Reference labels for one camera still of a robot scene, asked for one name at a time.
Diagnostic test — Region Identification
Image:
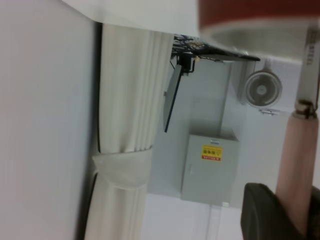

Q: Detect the black monitor mount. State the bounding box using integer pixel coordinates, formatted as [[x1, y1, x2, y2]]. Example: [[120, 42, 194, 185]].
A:
[[177, 52, 199, 76]]

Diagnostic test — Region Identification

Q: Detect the grey electrical cabinet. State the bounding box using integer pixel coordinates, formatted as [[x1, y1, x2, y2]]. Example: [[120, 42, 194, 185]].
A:
[[180, 133, 240, 207]]

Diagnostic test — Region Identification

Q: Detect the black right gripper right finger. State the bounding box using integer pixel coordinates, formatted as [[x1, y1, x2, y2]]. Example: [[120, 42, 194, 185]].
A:
[[309, 186, 320, 240]]

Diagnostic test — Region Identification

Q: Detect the dark computer monitor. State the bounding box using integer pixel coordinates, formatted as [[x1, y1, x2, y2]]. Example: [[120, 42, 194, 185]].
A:
[[163, 63, 183, 133]]

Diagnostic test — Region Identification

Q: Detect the white curtain tieback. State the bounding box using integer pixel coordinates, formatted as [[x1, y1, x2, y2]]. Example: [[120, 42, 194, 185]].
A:
[[91, 146, 153, 191]]

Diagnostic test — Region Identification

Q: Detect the pink handled metal spoon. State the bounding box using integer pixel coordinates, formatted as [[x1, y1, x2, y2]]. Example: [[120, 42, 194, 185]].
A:
[[274, 21, 320, 240]]

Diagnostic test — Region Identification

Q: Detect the red ceramic cup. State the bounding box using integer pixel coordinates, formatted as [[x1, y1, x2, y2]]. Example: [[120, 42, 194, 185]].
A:
[[196, 0, 320, 63]]

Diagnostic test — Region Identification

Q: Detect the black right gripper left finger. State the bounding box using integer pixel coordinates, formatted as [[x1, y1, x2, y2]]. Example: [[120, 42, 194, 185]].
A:
[[241, 182, 310, 240]]

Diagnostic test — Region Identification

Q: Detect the white curtain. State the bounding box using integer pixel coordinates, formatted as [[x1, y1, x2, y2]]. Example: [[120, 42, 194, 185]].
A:
[[84, 22, 176, 240]]

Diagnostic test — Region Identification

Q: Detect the white wall fan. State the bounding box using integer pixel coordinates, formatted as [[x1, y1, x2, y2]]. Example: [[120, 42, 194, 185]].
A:
[[243, 69, 283, 109]]

